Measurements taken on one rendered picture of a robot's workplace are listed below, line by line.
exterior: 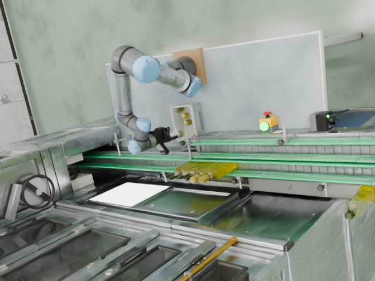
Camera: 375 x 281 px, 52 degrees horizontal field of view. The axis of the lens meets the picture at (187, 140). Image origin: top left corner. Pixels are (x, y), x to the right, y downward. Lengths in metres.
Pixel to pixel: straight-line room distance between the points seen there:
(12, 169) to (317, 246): 1.74
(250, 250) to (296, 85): 0.86
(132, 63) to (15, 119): 3.94
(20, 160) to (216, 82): 1.25
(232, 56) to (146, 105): 0.78
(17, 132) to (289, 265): 4.53
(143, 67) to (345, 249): 1.28
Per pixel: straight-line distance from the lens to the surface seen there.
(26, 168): 2.54
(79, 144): 2.69
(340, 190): 1.86
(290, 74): 1.96
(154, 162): 2.51
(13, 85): 5.54
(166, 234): 1.78
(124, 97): 1.91
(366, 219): 2.28
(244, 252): 1.53
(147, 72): 1.68
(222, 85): 2.17
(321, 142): 1.73
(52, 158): 2.59
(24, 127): 5.55
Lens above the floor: 2.50
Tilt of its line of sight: 46 degrees down
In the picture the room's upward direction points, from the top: 112 degrees counter-clockwise
